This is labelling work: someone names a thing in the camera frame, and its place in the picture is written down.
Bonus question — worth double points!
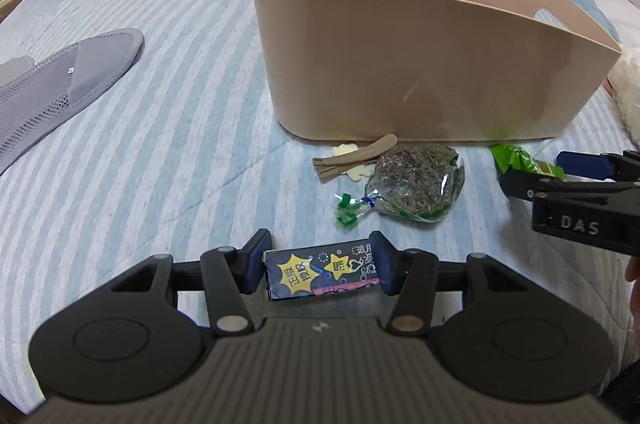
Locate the clear bag of dried herbs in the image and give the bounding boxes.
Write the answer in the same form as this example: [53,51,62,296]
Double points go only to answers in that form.
[334,145,466,229]

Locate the grey mesh insole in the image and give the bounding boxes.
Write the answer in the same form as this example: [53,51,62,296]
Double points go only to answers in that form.
[0,28,145,175]

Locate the dark blue box yellow stars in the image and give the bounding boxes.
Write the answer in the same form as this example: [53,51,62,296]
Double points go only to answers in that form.
[262,240,383,301]

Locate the white fluffy plush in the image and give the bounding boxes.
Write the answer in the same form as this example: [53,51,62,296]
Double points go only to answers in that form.
[606,52,640,145]

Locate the green snack packet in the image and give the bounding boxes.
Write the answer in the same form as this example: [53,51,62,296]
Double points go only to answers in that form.
[489,143,567,183]

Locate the brown hair clip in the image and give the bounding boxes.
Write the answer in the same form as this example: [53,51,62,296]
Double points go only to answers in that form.
[312,134,399,181]

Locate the blue striped bed sheet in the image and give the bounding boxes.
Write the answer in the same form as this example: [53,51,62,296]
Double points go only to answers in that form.
[0,0,640,415]

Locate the beige plastic basket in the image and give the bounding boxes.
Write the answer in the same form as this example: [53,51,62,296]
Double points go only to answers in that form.
[248,0,624,145]

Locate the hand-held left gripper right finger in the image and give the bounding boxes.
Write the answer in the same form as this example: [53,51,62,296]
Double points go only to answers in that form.
[369,231,538,336]

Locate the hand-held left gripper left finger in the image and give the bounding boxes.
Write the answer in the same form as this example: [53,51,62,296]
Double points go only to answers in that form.
[96,229,273,338]

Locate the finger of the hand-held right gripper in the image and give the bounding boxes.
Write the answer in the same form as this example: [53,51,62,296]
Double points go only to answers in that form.
[499,171,640,205]
[555,150,640,183]

